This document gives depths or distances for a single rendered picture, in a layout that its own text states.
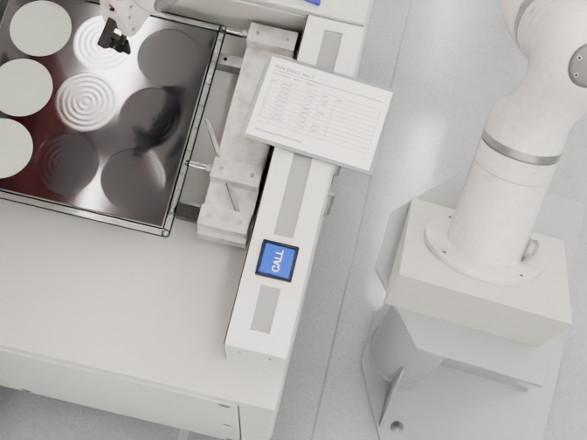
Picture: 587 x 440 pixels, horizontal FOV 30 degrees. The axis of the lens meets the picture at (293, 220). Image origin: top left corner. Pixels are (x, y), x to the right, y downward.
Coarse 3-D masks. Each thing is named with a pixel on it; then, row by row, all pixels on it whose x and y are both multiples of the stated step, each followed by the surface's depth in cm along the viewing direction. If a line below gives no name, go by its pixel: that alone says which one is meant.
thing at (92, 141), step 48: (48, 0) 181; (0, 48) 178; (96, 48) 179; (144, 48) 179; (192, 48) 180; (96, 96) 177; (144, 96) 177; (192, 96) 177; (48, 144) 174; (96, 144) 174; (144, 144) 175; (48, 192) 172; (96, 192) 172; (144, 192) 172
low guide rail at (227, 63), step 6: (222, 54) 185; (228, 54) 185; (222, 60) 185; (228, 60) 185; (234, 60) 185; (240, 60) 185; (222, 66) 186; (228, 66) 185; (234, 66) 185; (240, 66) 185; (234, 72) 187
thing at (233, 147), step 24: (240, 72) 181; (240, 96) 180; (240, 120) 179; (240, 144) 177; (264, 144) 178; (264, 168) 176; (216, 192) 175; (240, 192) 175; (216, 240) 174; (240, 240) 173
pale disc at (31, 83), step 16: (16, 64) 178; (32, 64) 178; (0, 80) 177; (16, 80) 177; (32, 80) 177; (48, 80) 177; (0, 96) 176; (16, 96) 176; (32, 96) 176; (48, 96) 176; (16, 112) 175; (32, 112) 176
